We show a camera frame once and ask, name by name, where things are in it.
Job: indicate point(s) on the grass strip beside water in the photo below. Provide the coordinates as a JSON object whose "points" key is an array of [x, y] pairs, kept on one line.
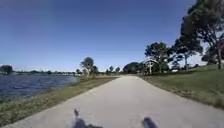
{"points": [[40, 101]]}

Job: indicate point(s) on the pale concrete path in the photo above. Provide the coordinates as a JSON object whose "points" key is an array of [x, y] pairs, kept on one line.
{"points": [[123, 96]]}

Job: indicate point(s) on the blue lake water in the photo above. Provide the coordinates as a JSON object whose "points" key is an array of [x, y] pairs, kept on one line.
{"points": [[26, 85]]}

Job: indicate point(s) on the robot's own part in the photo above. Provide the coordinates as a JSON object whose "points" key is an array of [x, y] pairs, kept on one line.
{"points": [[148, 122], [76, 113]]}

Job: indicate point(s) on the row of trees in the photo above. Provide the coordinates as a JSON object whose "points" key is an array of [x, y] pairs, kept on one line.
{"points": [[196, 30]]}

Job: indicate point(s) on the distant tree line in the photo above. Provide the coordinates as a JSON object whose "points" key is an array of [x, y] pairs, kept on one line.
{"points": [[36, 71]]}

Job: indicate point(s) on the tree by the water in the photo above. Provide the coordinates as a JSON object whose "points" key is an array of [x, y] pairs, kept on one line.
{"points": [[88, 65]]}

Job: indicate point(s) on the grass slope with trees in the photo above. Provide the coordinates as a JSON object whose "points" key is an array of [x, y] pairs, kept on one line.
{"points": [[196, 83]]}

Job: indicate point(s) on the white shelter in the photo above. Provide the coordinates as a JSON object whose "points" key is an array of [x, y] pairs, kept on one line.
{"points": [[149, 64]]}

